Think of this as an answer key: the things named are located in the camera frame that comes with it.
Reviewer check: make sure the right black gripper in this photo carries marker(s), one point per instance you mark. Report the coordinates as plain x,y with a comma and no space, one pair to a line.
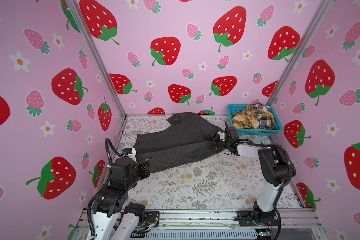
215,135

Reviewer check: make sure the dark grey pinstripe shirt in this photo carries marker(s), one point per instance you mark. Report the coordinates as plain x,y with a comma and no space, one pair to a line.
187,140

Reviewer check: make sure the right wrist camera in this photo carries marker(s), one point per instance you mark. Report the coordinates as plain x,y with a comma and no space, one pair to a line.
231,132

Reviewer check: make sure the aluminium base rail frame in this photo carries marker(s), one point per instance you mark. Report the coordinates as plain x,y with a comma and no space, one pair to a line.
221,224

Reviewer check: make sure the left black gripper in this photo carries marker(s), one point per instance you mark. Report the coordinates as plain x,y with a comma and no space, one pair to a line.
143,167

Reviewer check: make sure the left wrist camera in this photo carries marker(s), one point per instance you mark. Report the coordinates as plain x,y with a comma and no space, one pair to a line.
130,152

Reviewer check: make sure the yellow plaid shirt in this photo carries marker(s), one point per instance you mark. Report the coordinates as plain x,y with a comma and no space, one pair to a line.
255,117

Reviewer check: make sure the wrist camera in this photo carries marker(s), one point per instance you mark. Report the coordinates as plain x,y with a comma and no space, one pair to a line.
231,132
130,152

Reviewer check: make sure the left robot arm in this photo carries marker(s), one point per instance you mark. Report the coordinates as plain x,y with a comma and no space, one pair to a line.
106,217

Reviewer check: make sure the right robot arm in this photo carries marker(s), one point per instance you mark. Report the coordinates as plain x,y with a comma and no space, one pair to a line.
277,170

